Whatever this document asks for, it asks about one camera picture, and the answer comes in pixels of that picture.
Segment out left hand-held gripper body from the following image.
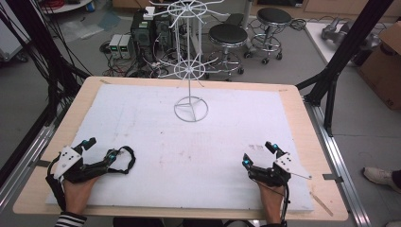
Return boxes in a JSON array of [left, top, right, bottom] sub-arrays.
[[45, 145, 111, 185]]

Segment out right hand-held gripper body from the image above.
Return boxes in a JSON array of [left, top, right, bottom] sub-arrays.
[[247, 152, 313, 188]]

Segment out black elastic loop band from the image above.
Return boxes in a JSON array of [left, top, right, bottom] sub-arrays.
[[107, 145, 137, 175]]

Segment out person's right hand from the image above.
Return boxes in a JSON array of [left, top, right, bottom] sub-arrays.
[[256, 181, 286, 222]]

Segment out person's left hand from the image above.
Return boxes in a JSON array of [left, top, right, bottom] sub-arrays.
[[61, 175, 101, 216]]

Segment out grey tape strip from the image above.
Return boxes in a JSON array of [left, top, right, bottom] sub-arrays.
[[29, 159, 52, 168], [322, 172, 345, 184]]

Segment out thin wooden stick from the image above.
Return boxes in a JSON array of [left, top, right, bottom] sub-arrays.
[[308, 191, 335, 218]]

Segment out white foam mat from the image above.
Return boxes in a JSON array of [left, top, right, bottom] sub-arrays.
[[45, 83, 316, 212]]

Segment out person's dark clothing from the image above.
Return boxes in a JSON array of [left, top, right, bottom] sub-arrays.
[[113, 217, 264, 227]]

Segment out grey bench power supply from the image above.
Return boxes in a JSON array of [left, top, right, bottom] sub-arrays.
[[108, 33, 123, 60], [119, 33, 135, 61]]

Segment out clear plastic sheet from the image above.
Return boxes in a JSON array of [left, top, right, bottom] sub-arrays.
[[59, 18, 106, 41]]

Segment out white low platform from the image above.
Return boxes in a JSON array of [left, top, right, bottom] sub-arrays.
[[303, 21, 390, 66]]

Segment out black round stool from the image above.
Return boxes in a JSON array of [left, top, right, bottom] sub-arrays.
[[205, 23, 250, 81], [243, 7, 294, 66]]

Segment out black computer tower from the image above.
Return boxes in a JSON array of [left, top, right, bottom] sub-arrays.
[[130, 10, 156, 63], [153, 13, 175, 55]]

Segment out grey equipment case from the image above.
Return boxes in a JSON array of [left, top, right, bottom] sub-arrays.
[[0, 18, 31, 63]]

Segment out brown cardboard box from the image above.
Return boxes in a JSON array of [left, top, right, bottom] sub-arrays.
[[357, 21, 401, 111]]

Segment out white round table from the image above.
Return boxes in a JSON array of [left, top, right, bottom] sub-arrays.
[[38, 0, 96, 15]]

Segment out small white box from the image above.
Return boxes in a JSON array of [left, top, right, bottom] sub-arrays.
[[143, 6, 156, 21]]

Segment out black gripper strap cable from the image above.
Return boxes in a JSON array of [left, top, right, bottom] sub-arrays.
[[44, 155, 68, 213]]

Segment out aluminium rail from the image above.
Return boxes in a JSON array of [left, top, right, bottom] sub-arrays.
[[303, 96, 374, 227], [0, 121, 58, 213]]

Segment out black metal frame strut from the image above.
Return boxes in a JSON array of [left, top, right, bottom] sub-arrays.
[[0, 0, 93, 187], [295, 0, 395, 137]]

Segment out white wire display rack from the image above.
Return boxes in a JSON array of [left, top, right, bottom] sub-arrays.
[[148, 0, 231, 123]]

